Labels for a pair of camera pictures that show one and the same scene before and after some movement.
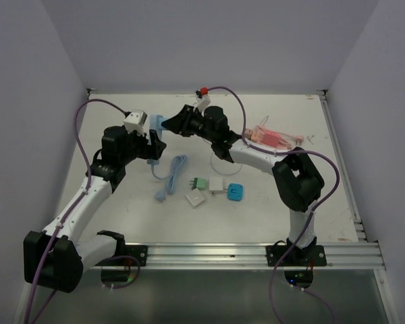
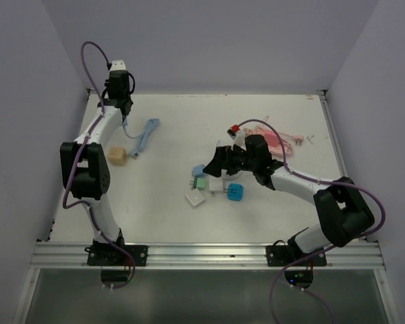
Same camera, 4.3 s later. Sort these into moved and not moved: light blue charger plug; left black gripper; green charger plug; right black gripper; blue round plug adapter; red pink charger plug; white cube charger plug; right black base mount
Moved: light blue charger plug; right black gripper; left black gripper
Not moved: right black base mount; white cube charger plug; green charger plug; red pink charger plug; blue round plug adapter
